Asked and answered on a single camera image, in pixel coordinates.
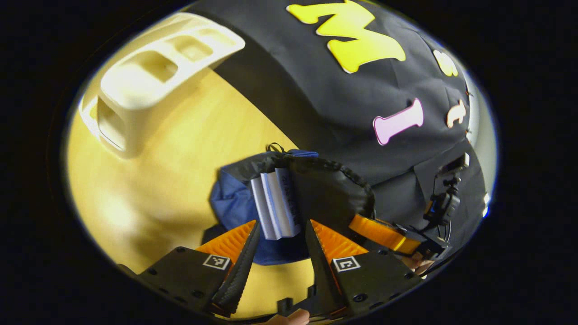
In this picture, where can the grey cover book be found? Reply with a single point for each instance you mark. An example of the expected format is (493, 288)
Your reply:
(266, 207)

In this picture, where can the white cover book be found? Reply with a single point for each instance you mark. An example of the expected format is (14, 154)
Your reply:
(289, 203)

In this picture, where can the black backdrop cloth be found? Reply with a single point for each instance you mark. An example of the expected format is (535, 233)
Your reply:
(316, 99)

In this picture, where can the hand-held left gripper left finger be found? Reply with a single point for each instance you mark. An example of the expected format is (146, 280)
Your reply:
(239, 275)

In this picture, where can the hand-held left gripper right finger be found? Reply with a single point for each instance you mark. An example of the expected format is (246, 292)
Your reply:
(321, 271)

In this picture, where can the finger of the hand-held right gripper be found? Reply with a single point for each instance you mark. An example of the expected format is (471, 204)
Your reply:
(384, 232)

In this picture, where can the white bookshelf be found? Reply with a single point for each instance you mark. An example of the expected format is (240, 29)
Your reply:
(149, 85)

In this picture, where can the blue schoolbag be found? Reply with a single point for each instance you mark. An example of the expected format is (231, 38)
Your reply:
(230, 203)

